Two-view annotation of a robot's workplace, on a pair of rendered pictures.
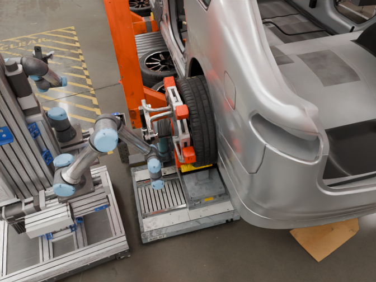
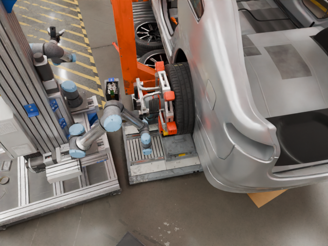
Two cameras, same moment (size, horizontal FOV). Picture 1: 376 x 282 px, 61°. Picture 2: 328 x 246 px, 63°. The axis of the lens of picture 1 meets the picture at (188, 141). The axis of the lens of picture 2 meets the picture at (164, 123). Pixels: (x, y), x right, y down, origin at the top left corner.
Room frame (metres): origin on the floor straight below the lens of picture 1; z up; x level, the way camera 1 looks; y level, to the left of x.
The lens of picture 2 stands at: (0.14, 0.10, 2.70)
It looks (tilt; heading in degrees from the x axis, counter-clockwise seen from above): 53 degrees down; 359
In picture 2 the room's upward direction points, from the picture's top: 1 degrees clockwise
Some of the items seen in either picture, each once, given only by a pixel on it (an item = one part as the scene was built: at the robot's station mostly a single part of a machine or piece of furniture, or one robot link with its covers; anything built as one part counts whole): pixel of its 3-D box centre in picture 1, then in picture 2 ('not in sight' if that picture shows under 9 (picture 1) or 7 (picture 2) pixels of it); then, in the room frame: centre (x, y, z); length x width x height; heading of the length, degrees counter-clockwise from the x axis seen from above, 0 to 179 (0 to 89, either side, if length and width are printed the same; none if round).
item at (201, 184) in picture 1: (201, 168); (177, 131); (1.82, -0.10, 0.32); 0.40 x 0.30 x 0.28; 11
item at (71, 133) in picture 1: (64, 130); (73, 98); (1.80, 0.90, 0.87); 0.15 x 0.15 x 0.10
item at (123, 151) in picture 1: (122, 144); not in sight; (2.32, 0.65, 0.21); 0.10 x 0.10 x 0.42; 11
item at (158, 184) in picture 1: (156, 179); (146, 147); (1.28, 0.21, 0.85); 0.11 x 0.08 x 0.09; 11
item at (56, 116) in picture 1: (57, 118); (69, 89); (1.80, 0.91, 0.98); 0.13 x 0.12 x 0.14; 94
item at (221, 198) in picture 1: (201, 181); (176, 139); (1.84, -0.09, 0.13); 0.50 x 0.36 x 0.10; 11
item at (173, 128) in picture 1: (168, 127); (155, 102); (1.77, 0.14, 0.85); 0.21 x 0.14 x 0.14; 101
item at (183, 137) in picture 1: (177, 125); (163, 101); (1.79, 0.07, 0.85); 0.54 x 0.07 x 0.54; 11
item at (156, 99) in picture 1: (174, 100); (160, 73); (2.33, 0.09, 0.69); 0.52 x 0.17 x 0.35; 101
